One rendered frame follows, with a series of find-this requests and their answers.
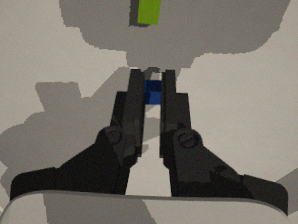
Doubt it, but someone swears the lime green rod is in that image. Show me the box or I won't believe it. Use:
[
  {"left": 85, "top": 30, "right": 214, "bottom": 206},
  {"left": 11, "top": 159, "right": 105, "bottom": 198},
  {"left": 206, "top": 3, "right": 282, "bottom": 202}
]
[{"left": 137, "top": 0, "right": 161, "bottom": 25}]

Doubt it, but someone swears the small blue block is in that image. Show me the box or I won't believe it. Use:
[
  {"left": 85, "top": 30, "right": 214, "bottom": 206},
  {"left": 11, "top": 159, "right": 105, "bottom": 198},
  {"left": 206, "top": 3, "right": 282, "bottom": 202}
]
[{"left": 144, "top": 80, "right": 161, "bottom": 105}]

